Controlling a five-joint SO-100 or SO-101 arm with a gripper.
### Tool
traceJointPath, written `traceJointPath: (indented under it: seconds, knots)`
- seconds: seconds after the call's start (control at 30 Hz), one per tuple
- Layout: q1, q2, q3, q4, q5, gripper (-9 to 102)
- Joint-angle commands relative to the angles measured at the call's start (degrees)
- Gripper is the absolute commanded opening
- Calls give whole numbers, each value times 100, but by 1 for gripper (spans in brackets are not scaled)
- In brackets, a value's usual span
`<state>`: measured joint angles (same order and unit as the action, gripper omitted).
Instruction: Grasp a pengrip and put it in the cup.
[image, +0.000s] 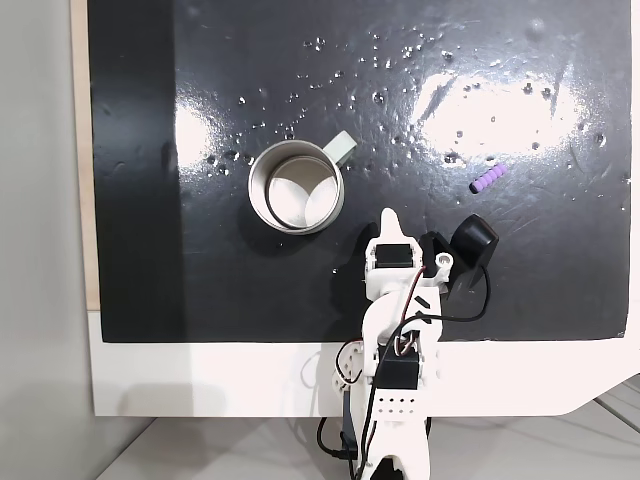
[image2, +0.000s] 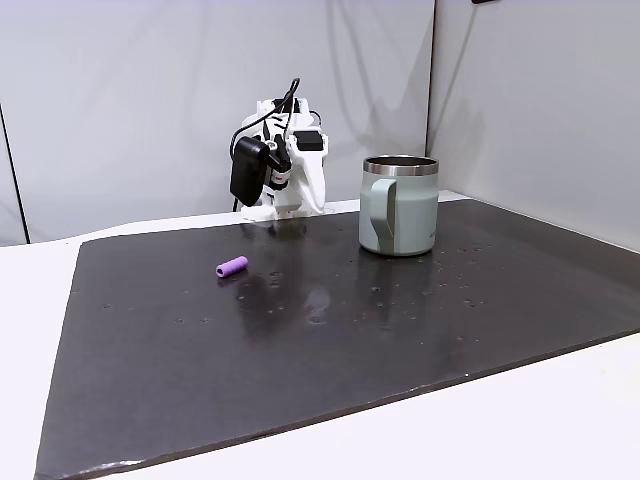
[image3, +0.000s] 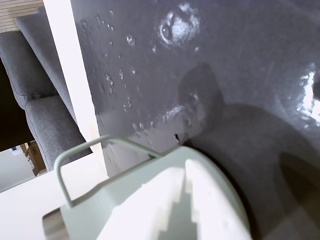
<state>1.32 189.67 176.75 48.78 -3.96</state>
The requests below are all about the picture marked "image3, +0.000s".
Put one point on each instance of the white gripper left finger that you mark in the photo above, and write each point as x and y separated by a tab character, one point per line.
140	215

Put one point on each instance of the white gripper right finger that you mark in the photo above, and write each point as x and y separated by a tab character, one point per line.
215	205

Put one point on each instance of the pale green steel mug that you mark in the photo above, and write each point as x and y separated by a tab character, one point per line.
100	200

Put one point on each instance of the brown cardboard box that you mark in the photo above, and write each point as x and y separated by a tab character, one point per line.
35	156

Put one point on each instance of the black table mat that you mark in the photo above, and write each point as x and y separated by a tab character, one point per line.
225	75

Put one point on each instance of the grey fabric chair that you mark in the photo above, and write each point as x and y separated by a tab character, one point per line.
47	117

